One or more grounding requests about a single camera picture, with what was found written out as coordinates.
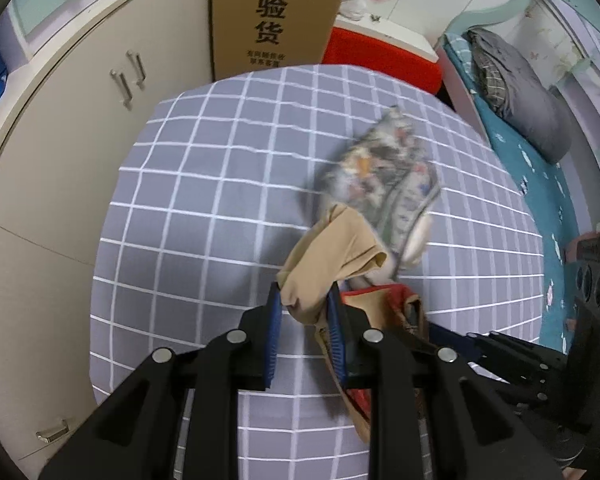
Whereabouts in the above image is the large cardboard box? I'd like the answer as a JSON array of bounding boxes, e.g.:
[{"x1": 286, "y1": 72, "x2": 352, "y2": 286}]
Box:
[{"x1": 209, "y1": 0, "x2": 341, "y2": 79}]

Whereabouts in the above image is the floral patterned wrapper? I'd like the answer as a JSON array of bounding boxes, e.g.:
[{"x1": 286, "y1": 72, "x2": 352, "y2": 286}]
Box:
[{"x1": 321, "y1": 106, "x2": 440, "y2": 278}]

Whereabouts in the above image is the white plastic bag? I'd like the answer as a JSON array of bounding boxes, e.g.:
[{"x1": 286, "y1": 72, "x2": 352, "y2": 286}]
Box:
[{"x1": 339, "y1": 0, "x2": 366, "y2": 22}]

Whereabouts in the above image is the white low cabinet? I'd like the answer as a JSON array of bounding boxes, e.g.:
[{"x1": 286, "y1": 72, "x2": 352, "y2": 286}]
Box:
[{"x1": 0, "y1": 0, "x2": 211, "y2": 479}]

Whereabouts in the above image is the purple checked tablecloth table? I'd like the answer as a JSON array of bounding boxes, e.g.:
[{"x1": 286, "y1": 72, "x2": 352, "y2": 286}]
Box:
[{"x1": 88, "y1": 63, "x2": 549, "y2": 480}]

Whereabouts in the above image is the red covered low bench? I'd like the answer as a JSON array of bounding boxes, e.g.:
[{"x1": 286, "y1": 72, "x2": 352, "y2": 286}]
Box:
[{"x1": 322, "y1": 16, "x2": 443, "y2": 94}]

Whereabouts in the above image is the beige cloth rag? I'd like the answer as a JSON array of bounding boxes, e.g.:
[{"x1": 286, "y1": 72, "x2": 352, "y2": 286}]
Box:
[{"x1": 276, "y1": 203, "x2": 393, "y2": 325}]

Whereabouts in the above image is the teal quilted bed mattress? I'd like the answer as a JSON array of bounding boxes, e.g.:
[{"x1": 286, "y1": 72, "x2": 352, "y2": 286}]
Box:
[{"x1": 443, "y1": 34, "x2": 578, "y2": 352}]

